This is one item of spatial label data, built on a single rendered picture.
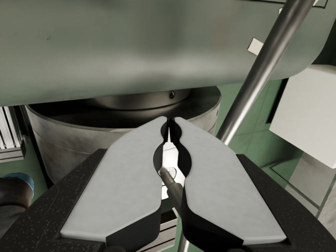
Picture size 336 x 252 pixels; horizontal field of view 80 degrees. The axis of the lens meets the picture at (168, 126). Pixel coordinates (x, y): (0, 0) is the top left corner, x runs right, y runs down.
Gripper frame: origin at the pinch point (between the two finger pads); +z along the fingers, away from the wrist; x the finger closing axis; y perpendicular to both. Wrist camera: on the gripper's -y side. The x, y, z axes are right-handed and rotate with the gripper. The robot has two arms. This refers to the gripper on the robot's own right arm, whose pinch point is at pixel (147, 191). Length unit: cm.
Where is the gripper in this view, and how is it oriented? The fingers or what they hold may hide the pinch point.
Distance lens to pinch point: 52.7
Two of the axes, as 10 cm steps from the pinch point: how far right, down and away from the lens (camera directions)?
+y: -0.8, 8.7, 4.9
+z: 9.1, -1.3, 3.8
